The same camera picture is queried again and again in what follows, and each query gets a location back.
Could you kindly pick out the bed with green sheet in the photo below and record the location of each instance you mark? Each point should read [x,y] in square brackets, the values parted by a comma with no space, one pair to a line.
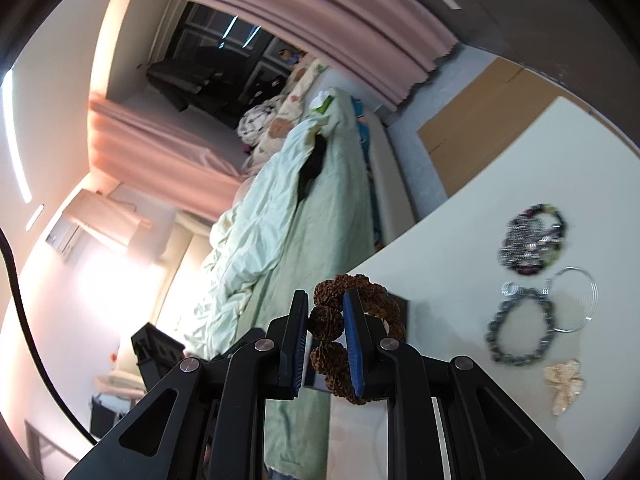
[332,200]

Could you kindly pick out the brown cardboard sheet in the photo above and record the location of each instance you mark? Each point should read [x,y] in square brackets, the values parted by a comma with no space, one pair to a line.
[480,120]

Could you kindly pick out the gold bow hair clip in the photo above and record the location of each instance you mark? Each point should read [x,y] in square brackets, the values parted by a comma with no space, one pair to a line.
[565,382]

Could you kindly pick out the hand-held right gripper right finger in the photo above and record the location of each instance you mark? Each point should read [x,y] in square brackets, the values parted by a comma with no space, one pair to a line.
[352,346]

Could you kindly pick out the dark hanging clothes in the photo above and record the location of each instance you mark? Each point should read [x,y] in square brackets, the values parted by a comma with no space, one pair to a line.
[185,77]

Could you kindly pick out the black jewelry box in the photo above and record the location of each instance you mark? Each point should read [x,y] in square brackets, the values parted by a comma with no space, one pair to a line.
[397,308]

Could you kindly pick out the plush toy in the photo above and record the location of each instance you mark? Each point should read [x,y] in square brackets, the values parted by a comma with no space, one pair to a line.
[290,57]

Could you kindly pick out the green tissue pack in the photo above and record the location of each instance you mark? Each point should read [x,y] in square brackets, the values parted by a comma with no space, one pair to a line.
[324,102]

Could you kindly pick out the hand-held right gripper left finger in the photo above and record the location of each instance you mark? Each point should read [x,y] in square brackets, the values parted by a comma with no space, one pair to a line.
[300,341]

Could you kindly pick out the bear print blanket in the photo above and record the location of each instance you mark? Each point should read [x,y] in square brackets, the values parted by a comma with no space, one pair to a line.
[295,95]

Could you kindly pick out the ceiling light strip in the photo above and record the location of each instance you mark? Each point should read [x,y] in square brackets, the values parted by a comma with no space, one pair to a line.
[15,135]

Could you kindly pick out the white air conditioner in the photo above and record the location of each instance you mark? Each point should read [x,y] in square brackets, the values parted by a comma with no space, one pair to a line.
[62,240]

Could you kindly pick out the white wall switch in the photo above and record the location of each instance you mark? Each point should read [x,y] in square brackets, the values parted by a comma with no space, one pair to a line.
[450,2]

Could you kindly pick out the black garment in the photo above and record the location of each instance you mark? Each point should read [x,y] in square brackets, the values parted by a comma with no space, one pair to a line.
[312,170]

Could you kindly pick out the pink towel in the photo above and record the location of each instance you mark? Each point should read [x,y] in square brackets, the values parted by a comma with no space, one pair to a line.
[107,222]

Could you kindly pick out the pink curtain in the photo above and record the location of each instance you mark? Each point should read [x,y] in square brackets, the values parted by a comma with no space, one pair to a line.
[350,20]
[165,155]

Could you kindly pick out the white black patterned quilt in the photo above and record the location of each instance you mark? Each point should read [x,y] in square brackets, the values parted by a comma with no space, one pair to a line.
[255,120]

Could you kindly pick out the light green duvet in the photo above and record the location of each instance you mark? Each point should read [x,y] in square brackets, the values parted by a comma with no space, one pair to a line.
[260,210]

